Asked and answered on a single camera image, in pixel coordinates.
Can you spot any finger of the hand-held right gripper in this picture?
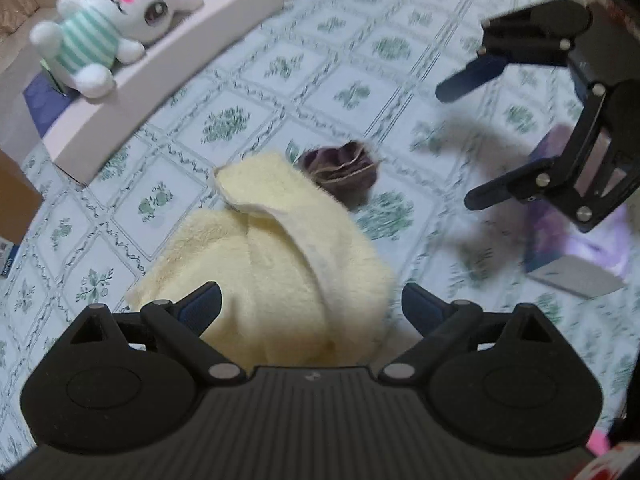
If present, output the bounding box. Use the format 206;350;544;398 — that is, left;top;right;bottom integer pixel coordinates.
464;77;640;234
435;0;594;104

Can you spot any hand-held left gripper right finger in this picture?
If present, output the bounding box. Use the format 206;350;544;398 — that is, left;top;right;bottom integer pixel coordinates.
377;282;564;386

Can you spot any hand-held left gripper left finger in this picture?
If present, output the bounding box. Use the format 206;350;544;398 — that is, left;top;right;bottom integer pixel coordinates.
70;281;246;386

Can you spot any cream white soft towel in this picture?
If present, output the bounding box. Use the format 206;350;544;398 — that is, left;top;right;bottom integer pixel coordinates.
125;152;401;372

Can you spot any purple tissue pack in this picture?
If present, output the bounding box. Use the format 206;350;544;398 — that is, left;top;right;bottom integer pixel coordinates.
522;124;640;302

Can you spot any dark velvet scrunchie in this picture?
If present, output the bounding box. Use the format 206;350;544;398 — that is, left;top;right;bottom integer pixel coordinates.
298;141;382;211

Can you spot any floral tablecloth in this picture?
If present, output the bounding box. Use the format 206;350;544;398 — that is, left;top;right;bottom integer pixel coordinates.
0;0;640;461

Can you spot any small closed cardboard box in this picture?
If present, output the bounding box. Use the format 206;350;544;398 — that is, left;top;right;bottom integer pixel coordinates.
0;152;44;281

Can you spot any white plush bunny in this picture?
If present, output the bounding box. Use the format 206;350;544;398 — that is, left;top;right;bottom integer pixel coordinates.
29;0;205;100

